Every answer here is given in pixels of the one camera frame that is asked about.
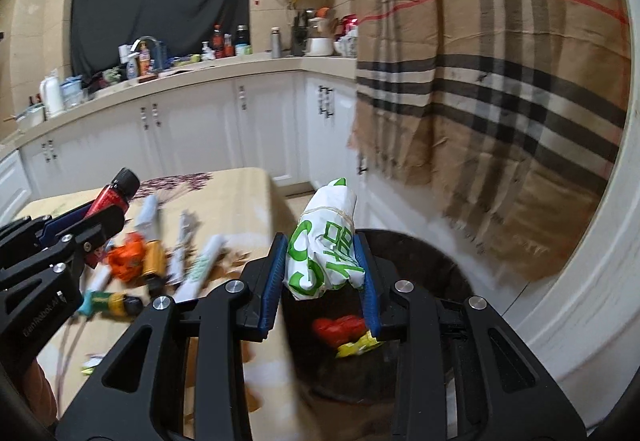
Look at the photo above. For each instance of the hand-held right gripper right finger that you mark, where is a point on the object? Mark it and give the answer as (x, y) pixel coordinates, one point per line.
(369, 306)

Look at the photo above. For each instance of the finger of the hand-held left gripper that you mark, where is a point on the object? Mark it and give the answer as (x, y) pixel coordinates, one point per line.
(100, 226)
(50, 227)

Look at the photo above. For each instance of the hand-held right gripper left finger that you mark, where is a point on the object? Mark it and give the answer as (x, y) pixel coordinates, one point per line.
(272, 291)

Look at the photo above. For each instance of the red bottle with black cap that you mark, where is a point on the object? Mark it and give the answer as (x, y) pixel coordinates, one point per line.
(122, 183)

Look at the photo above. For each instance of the black trash bin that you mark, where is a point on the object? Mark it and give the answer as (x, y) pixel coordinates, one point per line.
(425, 266)

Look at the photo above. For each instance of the white green printed paper bag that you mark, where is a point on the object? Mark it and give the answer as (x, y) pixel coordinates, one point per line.
(320, 241)

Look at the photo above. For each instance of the person's left hand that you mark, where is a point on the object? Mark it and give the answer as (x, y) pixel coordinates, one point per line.
(40, 391)

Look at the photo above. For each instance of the red crumpled wrapper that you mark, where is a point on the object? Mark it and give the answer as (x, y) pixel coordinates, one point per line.
(340, 328)

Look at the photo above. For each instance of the yellow crumpled wrapper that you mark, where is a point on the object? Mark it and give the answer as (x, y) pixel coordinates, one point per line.
(357, 346)

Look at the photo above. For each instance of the orange crumpled wrapper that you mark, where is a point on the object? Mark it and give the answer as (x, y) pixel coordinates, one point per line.
(127, 258)

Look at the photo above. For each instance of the white squeezed tube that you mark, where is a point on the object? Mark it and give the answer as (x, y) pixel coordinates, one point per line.
(147, 218)

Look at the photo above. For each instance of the small white wrapper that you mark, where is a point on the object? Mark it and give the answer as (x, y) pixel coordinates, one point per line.
(100, 278)

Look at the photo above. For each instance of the white green tube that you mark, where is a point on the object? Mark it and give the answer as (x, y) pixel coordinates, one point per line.
(202, 268)

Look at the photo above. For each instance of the small paper scrap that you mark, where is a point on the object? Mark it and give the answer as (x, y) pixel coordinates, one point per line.
(92, 365)

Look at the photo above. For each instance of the teal yellow small bottle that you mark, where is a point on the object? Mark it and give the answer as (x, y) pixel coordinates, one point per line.
(115, 305)

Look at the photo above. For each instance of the floral tablecloth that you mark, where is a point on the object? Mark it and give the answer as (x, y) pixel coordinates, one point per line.
(235, 201)

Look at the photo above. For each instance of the clear plastic container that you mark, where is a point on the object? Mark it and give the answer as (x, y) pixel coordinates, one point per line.
(73, 93)

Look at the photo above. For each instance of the white kitchen base cabinets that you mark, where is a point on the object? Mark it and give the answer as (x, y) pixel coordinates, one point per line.
(200, 131)

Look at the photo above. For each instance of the white blue cleaner bottle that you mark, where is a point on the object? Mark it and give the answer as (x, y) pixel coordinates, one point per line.
(132, 70)

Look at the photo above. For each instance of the orange dish soap bottle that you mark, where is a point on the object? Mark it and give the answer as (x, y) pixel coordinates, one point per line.
(145, 61)

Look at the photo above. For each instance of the yellow green package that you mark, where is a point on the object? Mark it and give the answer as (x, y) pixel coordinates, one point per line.
(186, 61)

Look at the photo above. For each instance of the chrome kitchen faucet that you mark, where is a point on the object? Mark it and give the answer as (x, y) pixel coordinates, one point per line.
(150, 43)

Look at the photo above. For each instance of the beige kitchen countertop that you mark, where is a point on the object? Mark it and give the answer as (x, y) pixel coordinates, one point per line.
(225, 67)

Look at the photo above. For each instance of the white pump soap bottle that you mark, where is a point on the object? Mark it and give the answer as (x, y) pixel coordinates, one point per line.
(207, 52)

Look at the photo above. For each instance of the red sauce bottle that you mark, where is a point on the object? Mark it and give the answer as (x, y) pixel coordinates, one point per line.
(218, 43)

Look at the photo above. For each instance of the green labelled jar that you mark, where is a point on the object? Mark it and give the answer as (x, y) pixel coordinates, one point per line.
(243, 50)

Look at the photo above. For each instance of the dark glass bottle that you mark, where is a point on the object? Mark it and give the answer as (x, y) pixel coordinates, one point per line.
(242, 35)

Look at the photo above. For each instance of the steel thermos bottle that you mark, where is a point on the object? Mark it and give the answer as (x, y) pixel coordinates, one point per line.
(276, 43)

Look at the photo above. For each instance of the black knife block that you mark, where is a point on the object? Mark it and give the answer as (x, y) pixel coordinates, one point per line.
(299, 38)

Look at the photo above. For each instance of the white glass kettle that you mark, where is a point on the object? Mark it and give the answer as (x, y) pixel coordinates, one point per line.
(319, 41)

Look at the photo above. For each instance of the white patterned mug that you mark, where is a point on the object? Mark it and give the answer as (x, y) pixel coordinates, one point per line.
(347, 47)

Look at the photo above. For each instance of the beige plaid cloth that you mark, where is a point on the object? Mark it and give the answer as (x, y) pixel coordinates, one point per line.
(475, 71)

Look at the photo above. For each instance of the red rice cooker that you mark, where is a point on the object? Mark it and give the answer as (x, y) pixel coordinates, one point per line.
(348, 27)

